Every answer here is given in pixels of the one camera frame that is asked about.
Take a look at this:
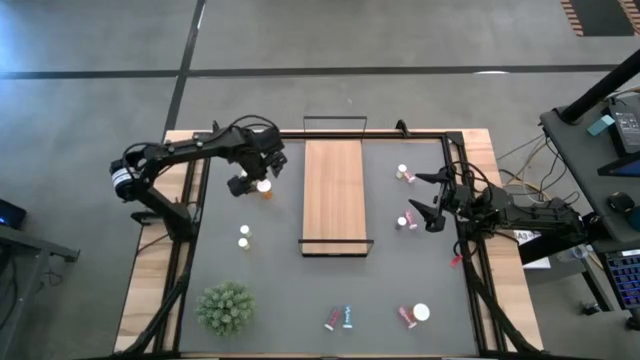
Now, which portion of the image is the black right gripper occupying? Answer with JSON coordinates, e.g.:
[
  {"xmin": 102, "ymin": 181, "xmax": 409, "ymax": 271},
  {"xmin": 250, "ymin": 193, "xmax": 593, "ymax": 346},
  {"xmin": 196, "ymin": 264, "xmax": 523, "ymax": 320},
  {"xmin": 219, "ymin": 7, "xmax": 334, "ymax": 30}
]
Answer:
[{"xmin": 408, "ymin": 167, "xmax": 474, "ymax": 232}]

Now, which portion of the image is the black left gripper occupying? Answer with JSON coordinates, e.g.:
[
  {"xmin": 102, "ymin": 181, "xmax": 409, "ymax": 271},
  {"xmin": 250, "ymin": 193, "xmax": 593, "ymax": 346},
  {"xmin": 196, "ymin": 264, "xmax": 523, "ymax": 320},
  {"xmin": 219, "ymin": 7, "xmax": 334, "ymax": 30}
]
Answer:
[{"xmin": 227, "ymin": 127, "xmax": 289, "ymax": 198}]

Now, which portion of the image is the white paper sheet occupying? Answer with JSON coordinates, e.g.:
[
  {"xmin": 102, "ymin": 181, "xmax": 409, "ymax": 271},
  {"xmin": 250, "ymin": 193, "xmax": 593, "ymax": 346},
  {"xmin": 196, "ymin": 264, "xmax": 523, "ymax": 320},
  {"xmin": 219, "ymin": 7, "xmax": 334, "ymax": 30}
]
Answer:
[{"xmin": 512, "ymin": 229, "xmax": 552, "ymax": 271}]

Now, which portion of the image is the green artificial potted plant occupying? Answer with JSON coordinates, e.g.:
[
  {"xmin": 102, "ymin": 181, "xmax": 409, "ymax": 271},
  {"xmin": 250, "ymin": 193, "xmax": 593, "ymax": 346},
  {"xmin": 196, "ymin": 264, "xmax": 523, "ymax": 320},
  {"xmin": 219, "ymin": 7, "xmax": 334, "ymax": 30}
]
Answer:
[{"xmin": 194, "ymin": 280, "xmax": 257, "ymax": 337}]

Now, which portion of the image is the black stand beam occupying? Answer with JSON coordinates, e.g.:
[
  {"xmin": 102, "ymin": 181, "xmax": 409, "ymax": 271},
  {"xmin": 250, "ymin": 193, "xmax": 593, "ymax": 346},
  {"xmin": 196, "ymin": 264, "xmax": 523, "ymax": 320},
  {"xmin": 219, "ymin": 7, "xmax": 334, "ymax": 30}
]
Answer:
[{"xmin": 517, "ymin": 214, "xmax": 609, "ymax": 266}]

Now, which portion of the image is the dark grey side desk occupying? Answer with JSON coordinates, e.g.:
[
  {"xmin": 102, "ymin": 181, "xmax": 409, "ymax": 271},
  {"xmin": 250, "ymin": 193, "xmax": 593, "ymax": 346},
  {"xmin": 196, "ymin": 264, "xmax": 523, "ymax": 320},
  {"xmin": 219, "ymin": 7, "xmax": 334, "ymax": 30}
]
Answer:
[{"xmin": 538, "ymin": 89, "xmax": 640, "ymax": 251}]

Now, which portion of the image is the clear water bottle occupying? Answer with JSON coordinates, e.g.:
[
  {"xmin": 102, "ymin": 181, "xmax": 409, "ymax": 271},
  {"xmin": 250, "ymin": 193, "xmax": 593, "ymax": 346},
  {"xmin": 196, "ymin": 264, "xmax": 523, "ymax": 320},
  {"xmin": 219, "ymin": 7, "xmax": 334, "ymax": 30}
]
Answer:
[{"xmin": 555, "ymin": 243, "xmax": 591, "ymax": 264}]

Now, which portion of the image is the dark red pill bottle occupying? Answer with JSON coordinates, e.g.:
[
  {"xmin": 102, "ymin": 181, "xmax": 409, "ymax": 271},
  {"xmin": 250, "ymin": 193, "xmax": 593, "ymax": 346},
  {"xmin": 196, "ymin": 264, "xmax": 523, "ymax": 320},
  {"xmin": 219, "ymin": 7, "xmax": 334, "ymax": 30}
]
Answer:
[{"xmin": 323, "ymin": 306, "xmax": 342, "ymax": 332}]

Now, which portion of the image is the small teal box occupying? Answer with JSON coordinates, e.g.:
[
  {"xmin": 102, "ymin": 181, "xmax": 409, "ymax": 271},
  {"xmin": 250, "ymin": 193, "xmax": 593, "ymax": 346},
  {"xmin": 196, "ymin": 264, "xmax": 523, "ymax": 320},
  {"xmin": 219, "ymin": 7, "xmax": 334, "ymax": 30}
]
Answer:
[{"xmin": 586, "ymin": 114, "xmax": 616, "ymax": 137}]

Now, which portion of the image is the black computer mouse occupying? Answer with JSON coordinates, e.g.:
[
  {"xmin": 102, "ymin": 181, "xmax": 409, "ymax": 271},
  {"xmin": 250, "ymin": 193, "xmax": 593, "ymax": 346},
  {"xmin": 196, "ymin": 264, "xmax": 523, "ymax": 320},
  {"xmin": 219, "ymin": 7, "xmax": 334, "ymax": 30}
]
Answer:
[{"xmin": 607, "ymin": 191, "xmax": 636, "ymax": 214}]

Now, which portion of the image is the dark tablet screen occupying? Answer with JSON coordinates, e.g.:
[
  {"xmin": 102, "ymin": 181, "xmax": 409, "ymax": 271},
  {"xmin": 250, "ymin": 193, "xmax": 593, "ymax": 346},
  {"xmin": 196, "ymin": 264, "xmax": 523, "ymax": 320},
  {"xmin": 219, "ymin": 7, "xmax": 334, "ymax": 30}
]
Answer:
[{"xmin": 597, "ymin": 152, "xmax": 640, "ymax": 179}]

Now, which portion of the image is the black round pole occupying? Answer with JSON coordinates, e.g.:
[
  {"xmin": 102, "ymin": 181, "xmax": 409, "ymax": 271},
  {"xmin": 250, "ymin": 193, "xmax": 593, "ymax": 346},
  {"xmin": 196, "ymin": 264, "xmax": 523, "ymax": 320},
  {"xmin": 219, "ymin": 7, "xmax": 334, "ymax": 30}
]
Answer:
[{"xmin": 558, "ymin": 48, "xmax": 640, "ymax": 125}]

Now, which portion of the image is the black power adapter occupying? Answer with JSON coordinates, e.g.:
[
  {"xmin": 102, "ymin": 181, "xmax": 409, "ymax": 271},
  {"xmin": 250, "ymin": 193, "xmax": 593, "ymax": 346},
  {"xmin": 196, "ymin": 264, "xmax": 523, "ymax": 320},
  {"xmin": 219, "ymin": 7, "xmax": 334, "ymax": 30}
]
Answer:
[{"xmin": 607, "ymin": 102, "xmax": 640, "ymax": 156}]

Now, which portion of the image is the backlit keyboard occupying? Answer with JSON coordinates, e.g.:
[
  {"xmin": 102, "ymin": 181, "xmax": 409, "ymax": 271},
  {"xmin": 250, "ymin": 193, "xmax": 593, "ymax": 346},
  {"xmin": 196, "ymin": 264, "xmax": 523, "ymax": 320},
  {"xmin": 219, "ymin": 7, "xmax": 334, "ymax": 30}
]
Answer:
[{"xmin": 602, "ymin": 248, "xmax": 640, "ymax": 311}]

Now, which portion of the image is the grey metal desk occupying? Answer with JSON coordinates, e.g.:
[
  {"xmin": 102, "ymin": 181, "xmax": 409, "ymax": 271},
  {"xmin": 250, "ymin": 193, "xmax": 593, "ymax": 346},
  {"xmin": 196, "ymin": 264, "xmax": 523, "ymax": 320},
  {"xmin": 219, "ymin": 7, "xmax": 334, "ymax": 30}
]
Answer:
[{"xmin": 0, "ymin": 222, "xmax": 81, "ymax": 360}]

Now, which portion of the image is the striped floor rug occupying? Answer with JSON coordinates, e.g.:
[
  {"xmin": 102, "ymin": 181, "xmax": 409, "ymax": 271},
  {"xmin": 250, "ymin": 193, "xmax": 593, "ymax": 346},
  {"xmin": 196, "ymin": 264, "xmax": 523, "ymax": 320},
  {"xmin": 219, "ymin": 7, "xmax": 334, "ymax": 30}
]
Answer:
[{"xmin": 559, "ymin": 0, "xmax": 640, "ymax": 38}]

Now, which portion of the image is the black device blue screen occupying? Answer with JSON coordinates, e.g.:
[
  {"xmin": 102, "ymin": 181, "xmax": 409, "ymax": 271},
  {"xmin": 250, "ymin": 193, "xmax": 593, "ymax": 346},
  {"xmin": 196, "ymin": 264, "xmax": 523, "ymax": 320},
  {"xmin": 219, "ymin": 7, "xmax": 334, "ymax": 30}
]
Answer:
[{"xmin": 0, "ymin": 198, "xmax": 28, "ymax": 231}]

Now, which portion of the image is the black metal table frame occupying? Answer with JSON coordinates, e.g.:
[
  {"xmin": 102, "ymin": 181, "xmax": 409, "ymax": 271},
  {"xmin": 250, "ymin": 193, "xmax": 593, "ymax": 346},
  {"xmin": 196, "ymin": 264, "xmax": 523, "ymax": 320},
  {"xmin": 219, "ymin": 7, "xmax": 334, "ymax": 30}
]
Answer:
[{"xmin": 107, "ymin": 119, "xmax": 556, "ymax": 360}]

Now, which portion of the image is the yellow cable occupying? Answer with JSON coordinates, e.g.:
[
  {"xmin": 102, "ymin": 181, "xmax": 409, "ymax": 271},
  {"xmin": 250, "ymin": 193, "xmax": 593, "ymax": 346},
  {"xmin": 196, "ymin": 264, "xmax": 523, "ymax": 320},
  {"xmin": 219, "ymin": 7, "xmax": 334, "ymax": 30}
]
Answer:
[{"xmin": 499, "ymin": 177, "xmax": 551, "ymax": 201}]

